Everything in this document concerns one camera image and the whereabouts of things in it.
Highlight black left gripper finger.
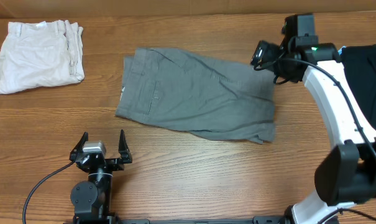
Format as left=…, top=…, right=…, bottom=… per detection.
left=118, top=129, right=132, bottom=164
left=69, top=132, right=88, bottom=162

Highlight grey shorts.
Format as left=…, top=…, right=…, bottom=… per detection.
left=116, top=48, right=275, bottom=144

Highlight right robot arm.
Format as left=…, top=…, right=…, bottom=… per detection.
left=251, top=14, right=376, bottom=224

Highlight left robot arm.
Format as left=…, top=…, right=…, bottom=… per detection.
left=70, top=130, right=132, bottom=223

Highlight light blue cloth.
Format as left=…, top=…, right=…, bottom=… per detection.
left=338, top=45, right=346, bottom=55

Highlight black garment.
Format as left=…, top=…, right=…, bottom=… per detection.
left=341, top=45, right=376, bottom=130

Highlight folded white shorts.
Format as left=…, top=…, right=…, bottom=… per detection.
left=0, top=20, right=85, bottom=95

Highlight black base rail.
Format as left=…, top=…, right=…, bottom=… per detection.
left=119, top=216, right=293, bottom=224

